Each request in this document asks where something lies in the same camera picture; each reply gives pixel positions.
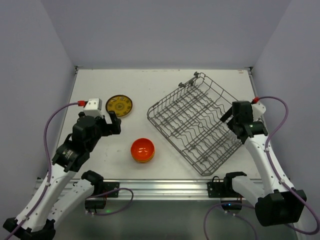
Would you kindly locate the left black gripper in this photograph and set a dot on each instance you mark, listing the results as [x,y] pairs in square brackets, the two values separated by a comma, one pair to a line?
[110,125]

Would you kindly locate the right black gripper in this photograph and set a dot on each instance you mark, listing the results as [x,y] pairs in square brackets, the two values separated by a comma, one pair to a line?
[231,121]

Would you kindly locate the yellow patterned plate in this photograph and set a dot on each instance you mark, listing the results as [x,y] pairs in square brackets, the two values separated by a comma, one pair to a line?
[122,105]

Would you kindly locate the orange bowl back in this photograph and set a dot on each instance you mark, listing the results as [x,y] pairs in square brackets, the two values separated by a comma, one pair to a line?
[142,148]

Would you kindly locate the orange bowl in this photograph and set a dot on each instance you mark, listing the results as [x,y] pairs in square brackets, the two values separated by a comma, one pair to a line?
[143,161]
[142,148]

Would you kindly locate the grey wire dish rack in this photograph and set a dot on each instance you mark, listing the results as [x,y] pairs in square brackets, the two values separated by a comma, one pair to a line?
[185,108]

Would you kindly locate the orange bowl front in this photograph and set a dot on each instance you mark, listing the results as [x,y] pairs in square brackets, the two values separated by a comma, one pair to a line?
[143,161]

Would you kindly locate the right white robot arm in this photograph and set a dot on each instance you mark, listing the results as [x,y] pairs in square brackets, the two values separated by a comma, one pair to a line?
[277,202]

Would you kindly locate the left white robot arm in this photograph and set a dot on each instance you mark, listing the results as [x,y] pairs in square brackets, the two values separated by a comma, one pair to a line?
[46,209]

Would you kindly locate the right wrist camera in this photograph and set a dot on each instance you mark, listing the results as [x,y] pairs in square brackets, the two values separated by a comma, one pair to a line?
[258,109]

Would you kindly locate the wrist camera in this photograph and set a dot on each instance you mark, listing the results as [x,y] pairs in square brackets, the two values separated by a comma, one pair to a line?
[258,109]
[93,108]

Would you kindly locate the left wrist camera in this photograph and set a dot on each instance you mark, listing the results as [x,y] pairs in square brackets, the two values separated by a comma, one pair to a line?
[93,108]

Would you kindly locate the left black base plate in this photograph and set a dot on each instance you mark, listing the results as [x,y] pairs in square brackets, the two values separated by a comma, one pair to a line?
[108,186]

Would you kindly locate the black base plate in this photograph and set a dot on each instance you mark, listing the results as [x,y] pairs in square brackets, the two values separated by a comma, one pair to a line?
[217,189]
[108,186]

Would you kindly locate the aluminium mounting rail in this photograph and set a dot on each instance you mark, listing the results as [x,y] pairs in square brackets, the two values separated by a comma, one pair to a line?
[170,190]

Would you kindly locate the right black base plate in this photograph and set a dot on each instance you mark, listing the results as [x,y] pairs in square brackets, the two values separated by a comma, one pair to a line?
[217,189]

